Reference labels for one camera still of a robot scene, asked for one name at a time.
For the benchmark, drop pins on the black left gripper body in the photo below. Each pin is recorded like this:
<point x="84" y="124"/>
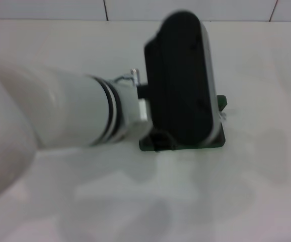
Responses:
<point x="160" y="140"/>

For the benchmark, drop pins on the green glasses case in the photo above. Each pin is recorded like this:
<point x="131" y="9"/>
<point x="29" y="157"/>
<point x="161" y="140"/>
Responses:
<point x="218" y="143"/>

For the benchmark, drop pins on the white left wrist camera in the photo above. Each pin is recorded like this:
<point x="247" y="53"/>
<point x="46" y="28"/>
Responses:
<point x="180" y="75"/>

